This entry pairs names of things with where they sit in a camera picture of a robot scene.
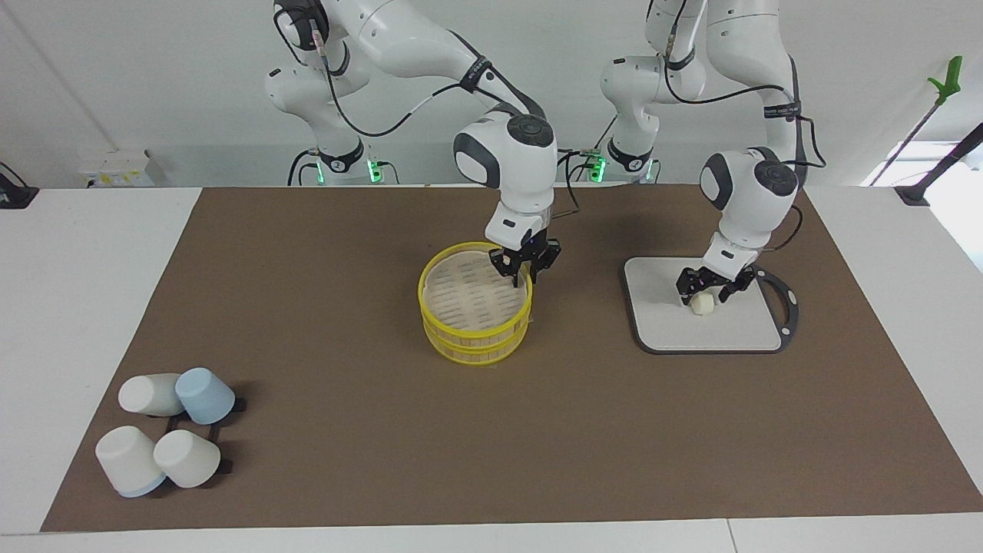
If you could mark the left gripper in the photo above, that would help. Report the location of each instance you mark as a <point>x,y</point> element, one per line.
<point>714,278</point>

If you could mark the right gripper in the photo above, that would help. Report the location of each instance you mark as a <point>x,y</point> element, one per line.
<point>531,247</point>

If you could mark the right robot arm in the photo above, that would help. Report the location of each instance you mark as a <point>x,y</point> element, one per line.
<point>415,46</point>

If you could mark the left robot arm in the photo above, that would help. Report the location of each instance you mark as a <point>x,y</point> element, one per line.
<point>749,46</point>

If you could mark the white steamed bun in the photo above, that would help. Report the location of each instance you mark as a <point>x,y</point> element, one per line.
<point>702,306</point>

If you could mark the yellow rimmed bamboo steamer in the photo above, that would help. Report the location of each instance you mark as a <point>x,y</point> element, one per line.
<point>472,303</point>

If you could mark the white cutting board grey rim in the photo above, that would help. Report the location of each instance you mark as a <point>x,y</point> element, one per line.
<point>714,330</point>

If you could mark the black stand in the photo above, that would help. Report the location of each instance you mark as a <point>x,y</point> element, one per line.
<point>14,192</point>
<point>941,170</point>

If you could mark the green clip on rod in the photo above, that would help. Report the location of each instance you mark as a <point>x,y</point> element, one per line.
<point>947,81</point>

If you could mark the light blue cup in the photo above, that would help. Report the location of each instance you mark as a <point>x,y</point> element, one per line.
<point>206,394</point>

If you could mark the black cup rack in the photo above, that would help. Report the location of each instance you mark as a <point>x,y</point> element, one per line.
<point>226,465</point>

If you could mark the white socket box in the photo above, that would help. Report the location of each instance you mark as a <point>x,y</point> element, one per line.
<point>115,169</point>

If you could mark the white cup with blue rim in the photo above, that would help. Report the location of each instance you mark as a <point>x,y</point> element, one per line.
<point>127,459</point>

